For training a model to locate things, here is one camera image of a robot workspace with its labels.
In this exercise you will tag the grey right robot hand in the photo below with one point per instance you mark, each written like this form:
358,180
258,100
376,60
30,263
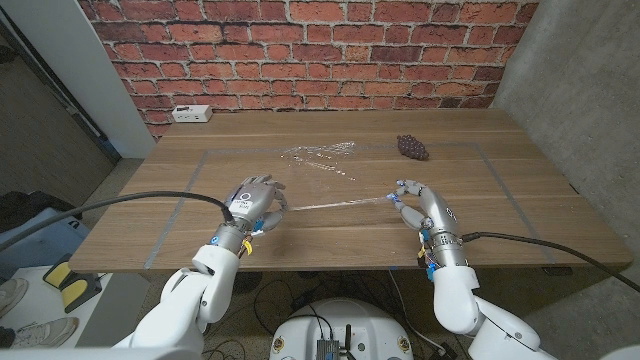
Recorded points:
440,220

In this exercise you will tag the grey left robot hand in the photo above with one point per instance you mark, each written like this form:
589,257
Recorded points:
252,200

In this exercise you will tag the clear plastic wrap sheet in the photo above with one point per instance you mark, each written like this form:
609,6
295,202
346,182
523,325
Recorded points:
320,160

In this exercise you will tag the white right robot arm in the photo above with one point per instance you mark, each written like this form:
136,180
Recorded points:
455,300

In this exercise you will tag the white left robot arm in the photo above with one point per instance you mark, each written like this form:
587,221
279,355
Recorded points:
190,305

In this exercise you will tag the purple toy grapes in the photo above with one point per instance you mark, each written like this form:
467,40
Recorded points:
412,147

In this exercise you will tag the round black floor object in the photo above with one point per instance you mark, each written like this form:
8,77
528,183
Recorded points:
251,282

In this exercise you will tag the white power strip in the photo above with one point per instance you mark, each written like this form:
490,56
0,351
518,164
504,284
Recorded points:
191,113

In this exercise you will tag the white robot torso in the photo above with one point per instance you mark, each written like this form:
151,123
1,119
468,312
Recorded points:
370,325

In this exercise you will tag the black power adapter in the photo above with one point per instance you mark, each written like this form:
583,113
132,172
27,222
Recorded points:
448,351

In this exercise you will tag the red brick printed backdrop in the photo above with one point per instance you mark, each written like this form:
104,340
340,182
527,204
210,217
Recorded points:
310,55

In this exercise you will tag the yellow and black foot pedal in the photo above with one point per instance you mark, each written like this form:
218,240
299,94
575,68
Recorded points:
65,280

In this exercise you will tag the dark grey door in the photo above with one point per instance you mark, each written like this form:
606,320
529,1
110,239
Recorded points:
40,135

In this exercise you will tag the white sneaker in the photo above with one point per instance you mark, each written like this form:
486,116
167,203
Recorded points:
12,295
45,332

